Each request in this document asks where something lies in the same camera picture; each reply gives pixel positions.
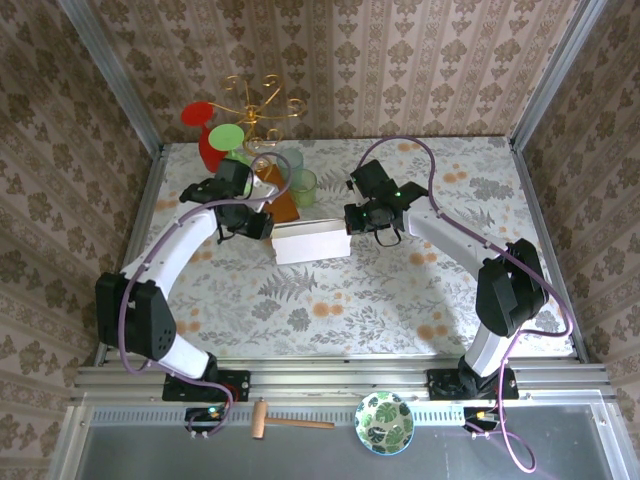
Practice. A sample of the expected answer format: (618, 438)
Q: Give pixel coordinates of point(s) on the leaf pattern bowl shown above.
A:
(384, 422)

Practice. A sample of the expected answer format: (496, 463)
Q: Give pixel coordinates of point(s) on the floral table mat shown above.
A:
(350, 310)

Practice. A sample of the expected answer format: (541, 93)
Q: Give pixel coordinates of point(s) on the opaque green plastic cup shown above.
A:
(225, 136)

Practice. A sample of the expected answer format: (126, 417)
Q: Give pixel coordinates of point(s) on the wooden mallet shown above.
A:
(260, 417)

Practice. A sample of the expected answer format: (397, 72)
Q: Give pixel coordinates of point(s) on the red plastic cup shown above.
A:
(196, 114)

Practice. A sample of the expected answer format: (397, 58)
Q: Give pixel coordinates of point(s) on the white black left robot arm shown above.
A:
(170, 245)

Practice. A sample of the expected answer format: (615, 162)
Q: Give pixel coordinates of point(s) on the small black circuit board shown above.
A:
(205, 415)
(480, 417)

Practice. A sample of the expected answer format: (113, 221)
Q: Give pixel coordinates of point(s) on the white paper box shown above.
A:
(310, 245)

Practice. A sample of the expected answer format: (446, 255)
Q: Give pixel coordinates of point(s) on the aluminium front rail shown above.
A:
(340, 380)

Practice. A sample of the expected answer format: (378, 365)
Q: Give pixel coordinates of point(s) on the orange wooden block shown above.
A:
(285, 207)

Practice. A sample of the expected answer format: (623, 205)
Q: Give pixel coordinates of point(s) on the aluminium frame post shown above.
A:
(115, 75)
(555, 75)

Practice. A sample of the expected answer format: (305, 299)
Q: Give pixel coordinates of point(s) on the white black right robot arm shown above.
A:
(440, 235)

